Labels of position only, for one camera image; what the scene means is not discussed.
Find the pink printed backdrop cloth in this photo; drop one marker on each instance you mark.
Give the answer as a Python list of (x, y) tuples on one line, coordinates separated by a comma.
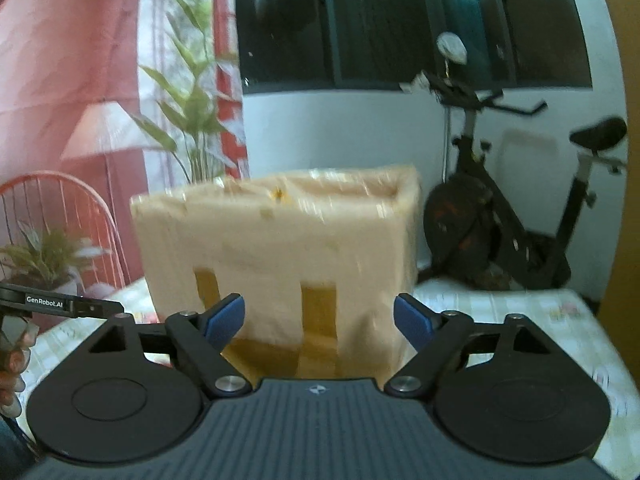
[(60, 60)]

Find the person's left hand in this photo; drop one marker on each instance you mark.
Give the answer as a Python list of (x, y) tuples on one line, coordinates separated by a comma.
[(10, 360)]

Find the black exercise bike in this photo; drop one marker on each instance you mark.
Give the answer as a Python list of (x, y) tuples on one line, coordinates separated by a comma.
[(465, 220)]

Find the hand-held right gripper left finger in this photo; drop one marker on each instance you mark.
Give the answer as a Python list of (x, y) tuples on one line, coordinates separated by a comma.
[(225, 322)]

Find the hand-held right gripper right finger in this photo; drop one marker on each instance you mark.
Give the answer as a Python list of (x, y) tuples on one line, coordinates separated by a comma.
[(412, 322)]

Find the cardboard box with plastic liner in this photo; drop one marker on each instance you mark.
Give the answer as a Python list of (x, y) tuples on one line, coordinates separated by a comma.
[(280, 240)]

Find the green checked tablecloth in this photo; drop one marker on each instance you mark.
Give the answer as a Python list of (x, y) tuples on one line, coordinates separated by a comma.
[(525, 310)]

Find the dark window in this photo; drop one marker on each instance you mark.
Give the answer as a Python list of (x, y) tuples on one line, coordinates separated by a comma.
[(350, 20)]

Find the white plastic bag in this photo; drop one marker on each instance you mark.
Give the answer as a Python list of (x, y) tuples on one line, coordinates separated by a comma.
[(451, 47)]

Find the crumpled white bag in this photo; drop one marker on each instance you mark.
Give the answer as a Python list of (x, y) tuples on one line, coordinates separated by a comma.
[(415, 83)]

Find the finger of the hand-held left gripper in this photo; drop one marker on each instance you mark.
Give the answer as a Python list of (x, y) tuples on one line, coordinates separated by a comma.
[(102, 308)]

